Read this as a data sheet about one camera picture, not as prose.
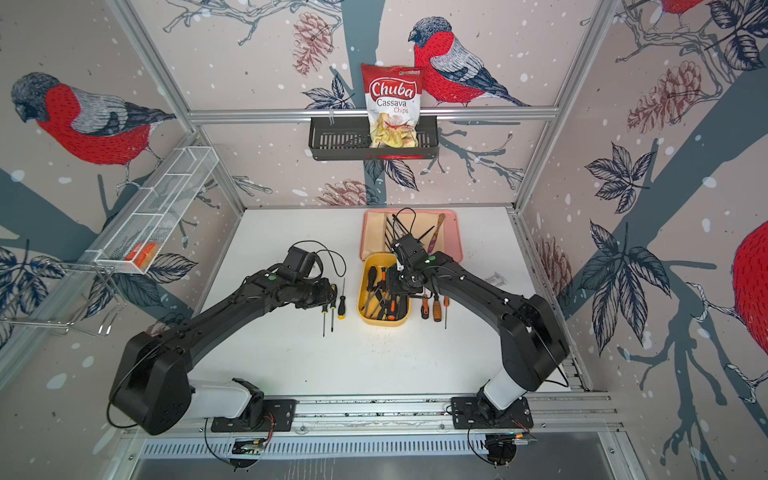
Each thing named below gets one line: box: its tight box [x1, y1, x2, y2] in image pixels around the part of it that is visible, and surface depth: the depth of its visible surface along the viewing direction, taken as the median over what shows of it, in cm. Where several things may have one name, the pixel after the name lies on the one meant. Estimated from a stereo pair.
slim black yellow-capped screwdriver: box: [338, 278, 346, 320], surface depth 94 cm
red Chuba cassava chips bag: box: [361, 64, 424, 149], surface depth 85 cm
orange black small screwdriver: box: [420, 298, 430, 319], surface depth 92 cm
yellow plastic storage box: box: [357, 252, 412, 326], surface depth 94 cm
